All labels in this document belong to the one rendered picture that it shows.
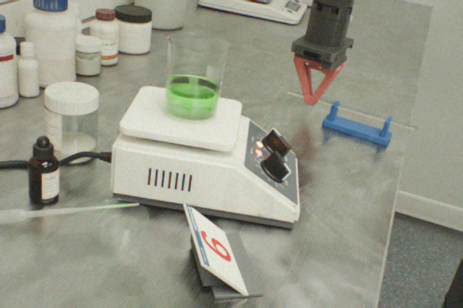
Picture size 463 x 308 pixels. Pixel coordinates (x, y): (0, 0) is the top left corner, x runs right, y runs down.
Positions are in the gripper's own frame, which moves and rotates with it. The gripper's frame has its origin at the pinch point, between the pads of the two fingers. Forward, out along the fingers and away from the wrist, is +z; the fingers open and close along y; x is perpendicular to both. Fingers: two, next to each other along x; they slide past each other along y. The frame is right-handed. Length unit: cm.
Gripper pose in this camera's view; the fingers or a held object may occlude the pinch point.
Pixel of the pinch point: (311, 98)
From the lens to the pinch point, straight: 87.7
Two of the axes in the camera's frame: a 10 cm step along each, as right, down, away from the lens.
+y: -4.4, 3.7, -8.2
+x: 8.9, 3.2, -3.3
